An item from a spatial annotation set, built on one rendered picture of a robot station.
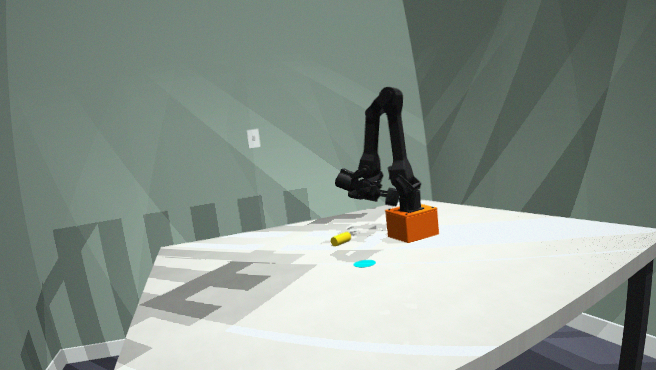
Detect cyan circle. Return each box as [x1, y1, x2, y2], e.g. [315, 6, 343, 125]
[353, 260, 376, 268]

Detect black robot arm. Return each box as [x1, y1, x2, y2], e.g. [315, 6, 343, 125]
[335, 87, 425, 213]

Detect yellow cylinder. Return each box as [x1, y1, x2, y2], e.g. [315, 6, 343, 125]
[331, 232, 351, 246]

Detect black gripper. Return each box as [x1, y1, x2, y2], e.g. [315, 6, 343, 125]
[348, 187, 400, 207]

